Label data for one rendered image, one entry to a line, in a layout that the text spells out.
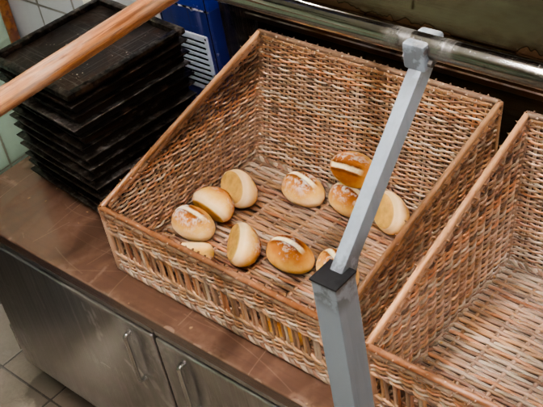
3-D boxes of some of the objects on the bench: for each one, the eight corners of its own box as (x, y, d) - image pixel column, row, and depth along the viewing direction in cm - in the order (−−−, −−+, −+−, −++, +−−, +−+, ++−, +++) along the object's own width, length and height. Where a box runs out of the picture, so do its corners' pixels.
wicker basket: (279, 137, 216) (258, 23, 199) (512, 225, 183) (511, 97, 166) (111, 270, 191) (70, 151, 174) (346, 400, 157) (324, 269, 140)
